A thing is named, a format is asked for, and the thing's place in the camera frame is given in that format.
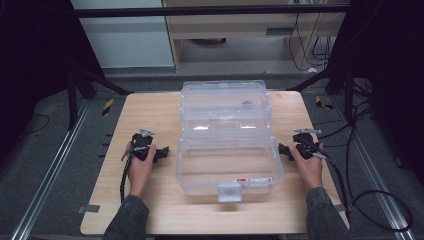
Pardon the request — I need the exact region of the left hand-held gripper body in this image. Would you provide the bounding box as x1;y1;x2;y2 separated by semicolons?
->
121;128;157;162

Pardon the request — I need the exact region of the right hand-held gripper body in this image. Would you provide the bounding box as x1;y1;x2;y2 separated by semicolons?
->
292;128;328;161

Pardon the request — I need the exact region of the person's left hand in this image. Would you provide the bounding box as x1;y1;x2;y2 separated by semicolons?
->
126;142;158;199

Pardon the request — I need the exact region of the person's right hand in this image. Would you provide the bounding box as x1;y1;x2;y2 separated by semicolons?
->
288;143;325;193

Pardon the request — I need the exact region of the white and red tube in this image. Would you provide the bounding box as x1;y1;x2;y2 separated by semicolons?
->
236;176;274;184

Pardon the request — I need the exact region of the yellow black striped tape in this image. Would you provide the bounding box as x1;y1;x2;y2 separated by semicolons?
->
315;95;335;111

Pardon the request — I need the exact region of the yellow tool on floor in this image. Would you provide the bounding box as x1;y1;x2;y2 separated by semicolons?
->
101;98;115;117

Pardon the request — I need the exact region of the clear plastic storage box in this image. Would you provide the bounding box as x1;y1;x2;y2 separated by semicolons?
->
175;79;285;204

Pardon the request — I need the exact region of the black metal stand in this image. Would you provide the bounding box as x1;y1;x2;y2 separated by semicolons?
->
65;58;135;132
285;59;356;123

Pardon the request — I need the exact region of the white cabinet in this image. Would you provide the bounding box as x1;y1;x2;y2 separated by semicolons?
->
70;0;176;70

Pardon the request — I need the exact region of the black curtain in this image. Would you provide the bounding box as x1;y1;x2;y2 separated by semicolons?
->
328;0;424;188
0;0;105;161

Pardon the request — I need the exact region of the light wooden desk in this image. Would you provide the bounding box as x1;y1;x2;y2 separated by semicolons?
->
161;0;349;74

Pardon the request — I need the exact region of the black horizontal bar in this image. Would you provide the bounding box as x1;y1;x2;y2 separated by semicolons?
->
72;3;352;19

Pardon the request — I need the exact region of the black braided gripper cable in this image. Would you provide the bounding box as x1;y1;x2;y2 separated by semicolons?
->
119;153;135;205

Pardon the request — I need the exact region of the metal floor rail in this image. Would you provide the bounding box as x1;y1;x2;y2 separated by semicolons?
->
9;99;92;240
331;96;418;240

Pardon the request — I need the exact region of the bundle of hanging cables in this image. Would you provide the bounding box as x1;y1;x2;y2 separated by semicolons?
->
288;12;336;73

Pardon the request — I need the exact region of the thin black floor cable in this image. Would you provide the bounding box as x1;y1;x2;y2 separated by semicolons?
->
19;113;51;136

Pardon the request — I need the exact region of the black looped floor cable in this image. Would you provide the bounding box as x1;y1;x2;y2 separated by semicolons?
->
346;99;414;233

